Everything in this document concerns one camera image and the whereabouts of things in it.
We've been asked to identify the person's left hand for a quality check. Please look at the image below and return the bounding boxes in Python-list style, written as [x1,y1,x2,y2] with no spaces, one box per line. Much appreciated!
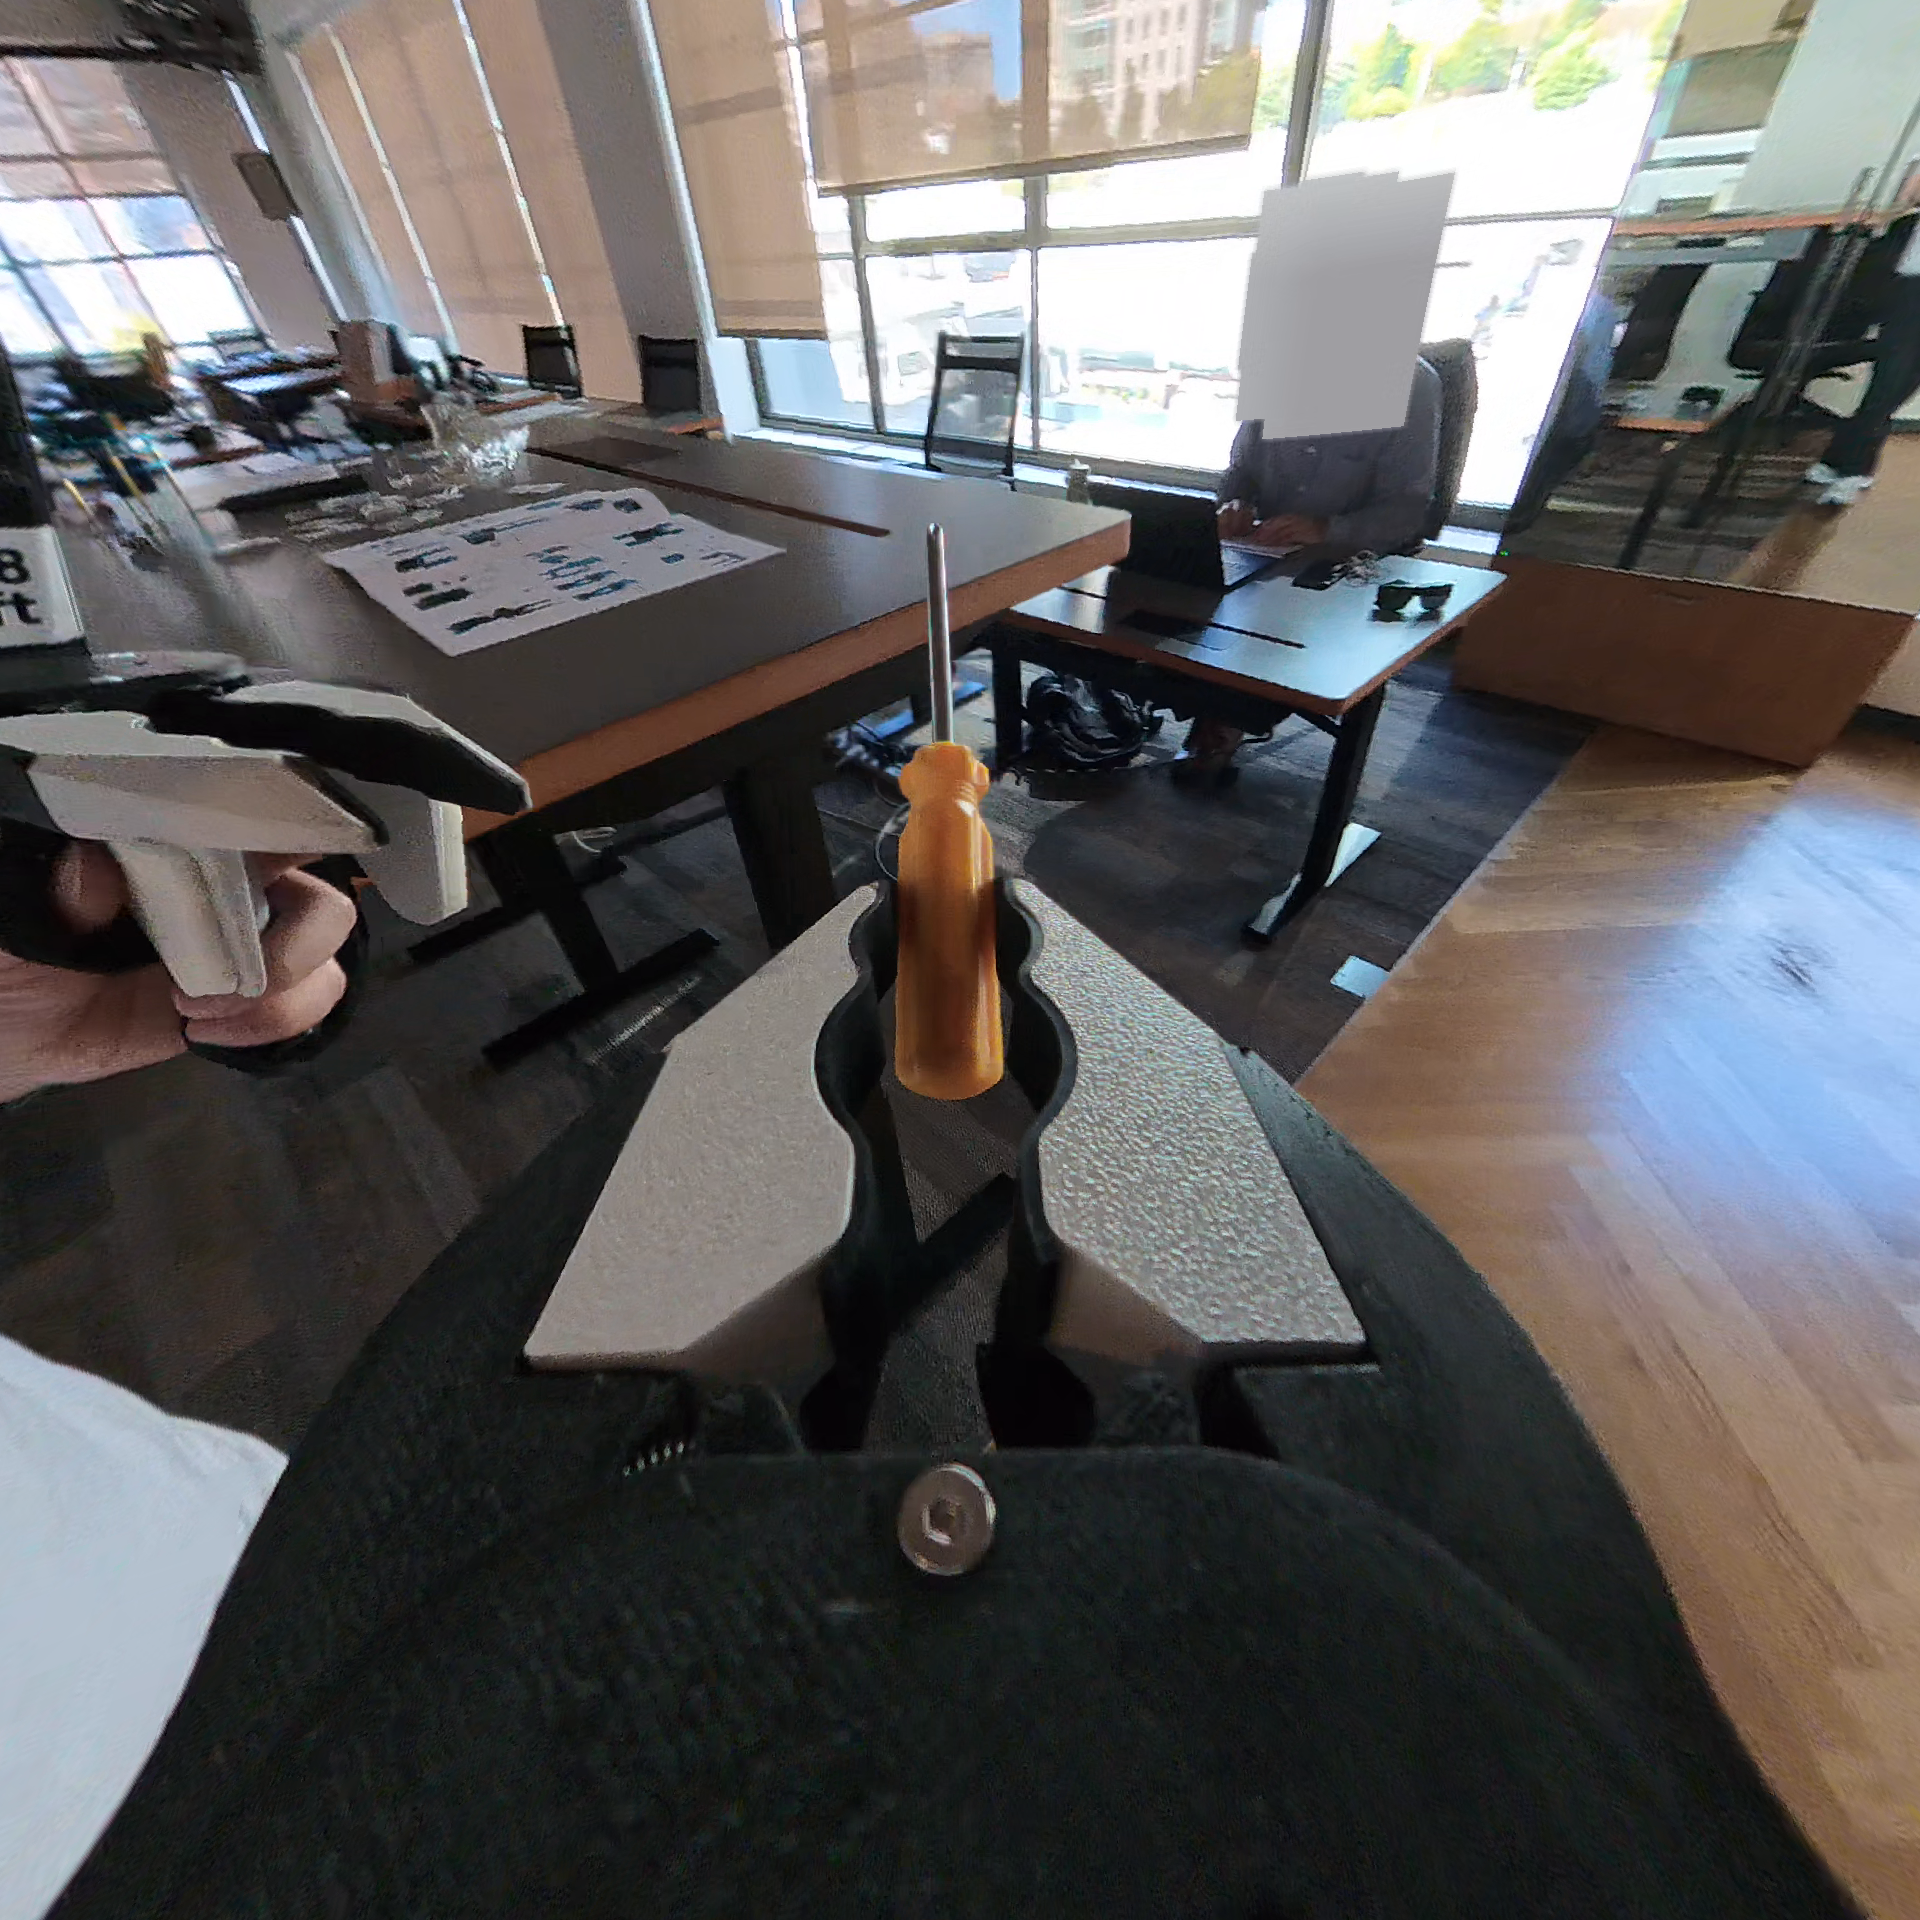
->
[0,854,364,1106]

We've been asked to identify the window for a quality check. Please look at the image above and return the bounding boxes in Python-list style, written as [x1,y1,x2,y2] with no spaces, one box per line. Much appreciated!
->
[748,0,1623,511]

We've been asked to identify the dark laptop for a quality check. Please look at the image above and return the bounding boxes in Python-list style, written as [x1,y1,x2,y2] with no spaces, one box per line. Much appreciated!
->
[1089,477,1278,598]

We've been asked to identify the black backpack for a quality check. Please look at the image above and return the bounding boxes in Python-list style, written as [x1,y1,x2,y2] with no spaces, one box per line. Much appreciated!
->
[1020,667,1168,773]

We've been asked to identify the person's white shirt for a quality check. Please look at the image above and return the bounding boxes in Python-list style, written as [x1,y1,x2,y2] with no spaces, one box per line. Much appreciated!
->
[0,1340,290,1920]

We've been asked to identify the beige roller blind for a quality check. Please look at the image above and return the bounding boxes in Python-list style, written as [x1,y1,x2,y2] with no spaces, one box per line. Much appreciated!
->
[793,0,1265,206]
[640,0,835,338]

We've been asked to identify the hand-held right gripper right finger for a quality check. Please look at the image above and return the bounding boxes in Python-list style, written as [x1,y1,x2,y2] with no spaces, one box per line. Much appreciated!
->
[978,878,1371,1457]

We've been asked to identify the orange handled screwdriver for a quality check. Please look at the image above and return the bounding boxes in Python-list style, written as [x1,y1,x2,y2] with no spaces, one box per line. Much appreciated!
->
[888,526,1005,1102]

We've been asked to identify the crumpled clear plastic wrap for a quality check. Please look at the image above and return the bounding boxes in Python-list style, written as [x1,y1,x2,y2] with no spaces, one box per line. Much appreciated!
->
[364,391,529,492]

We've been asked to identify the wood edged dark desk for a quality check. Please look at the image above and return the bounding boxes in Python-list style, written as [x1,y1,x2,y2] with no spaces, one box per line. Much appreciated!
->
[996,545,1510,952]

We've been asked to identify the printed instruction sheet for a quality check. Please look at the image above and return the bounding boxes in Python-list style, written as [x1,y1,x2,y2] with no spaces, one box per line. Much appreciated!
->
[319,483,787,661]

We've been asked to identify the black office chair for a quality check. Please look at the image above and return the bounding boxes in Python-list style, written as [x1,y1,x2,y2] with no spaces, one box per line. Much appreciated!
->
[1408,337,1480,545]

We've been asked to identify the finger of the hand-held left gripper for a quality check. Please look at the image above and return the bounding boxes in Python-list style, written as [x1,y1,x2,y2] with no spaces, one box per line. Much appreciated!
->
[28,717,387,865]
[223,676,529,927]

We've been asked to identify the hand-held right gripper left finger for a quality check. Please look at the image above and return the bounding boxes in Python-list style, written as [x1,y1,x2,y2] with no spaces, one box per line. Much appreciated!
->
[522,884,902,1457]

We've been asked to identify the wooden cabinet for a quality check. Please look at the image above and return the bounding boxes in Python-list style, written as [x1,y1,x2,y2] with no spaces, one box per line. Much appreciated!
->
[1456,560,1920,773]

